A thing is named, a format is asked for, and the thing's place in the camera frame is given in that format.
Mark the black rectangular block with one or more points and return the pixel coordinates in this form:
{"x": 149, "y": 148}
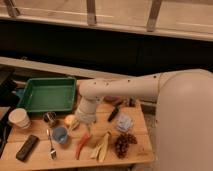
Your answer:
{"x": 27, "y": 148}

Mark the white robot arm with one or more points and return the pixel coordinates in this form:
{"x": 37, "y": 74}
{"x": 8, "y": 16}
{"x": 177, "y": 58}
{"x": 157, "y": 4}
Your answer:
{"x": 184, "y": 113}

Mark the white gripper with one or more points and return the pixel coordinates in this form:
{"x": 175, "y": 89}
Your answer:
{"x": 86, "y": 113}

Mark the blue plastic cup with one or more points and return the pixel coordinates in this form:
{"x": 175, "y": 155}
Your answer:
{"x": 60, "y": 134}

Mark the green plastic tray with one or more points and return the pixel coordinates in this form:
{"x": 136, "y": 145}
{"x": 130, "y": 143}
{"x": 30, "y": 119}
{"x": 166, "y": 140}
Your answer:
{"x": 49, "y": 94}

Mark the white paper cup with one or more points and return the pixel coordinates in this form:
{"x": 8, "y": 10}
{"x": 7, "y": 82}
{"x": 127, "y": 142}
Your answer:
{"x": 19, "y": 118}

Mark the purple bowl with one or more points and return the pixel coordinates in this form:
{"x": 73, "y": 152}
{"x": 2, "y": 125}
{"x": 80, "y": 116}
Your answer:
{"x": 110, "y": 99}

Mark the bunch of dark grapes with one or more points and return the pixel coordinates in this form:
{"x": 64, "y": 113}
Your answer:
{"x": 122, "y": 144}

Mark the crumpled blue white cloth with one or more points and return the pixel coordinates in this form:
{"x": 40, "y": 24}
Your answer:
{"x": 124, "y": 123}

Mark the orange chili pepper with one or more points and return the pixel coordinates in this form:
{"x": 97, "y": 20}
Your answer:
{"x": 81, "y": 144}

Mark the small metal cup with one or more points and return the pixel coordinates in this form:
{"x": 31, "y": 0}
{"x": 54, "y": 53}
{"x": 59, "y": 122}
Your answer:
{"x": 50, "y": 119}

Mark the wooden table board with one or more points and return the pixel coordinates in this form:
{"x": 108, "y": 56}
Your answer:
{"x": 40, "y": 158}

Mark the yellow round fruit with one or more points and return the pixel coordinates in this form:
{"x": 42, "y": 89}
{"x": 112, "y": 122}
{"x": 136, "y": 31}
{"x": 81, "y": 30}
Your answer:
{"x": 68, "y": 119}

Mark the metal fork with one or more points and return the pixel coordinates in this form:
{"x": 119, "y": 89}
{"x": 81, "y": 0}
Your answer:
{"x": 52, "y": 150}

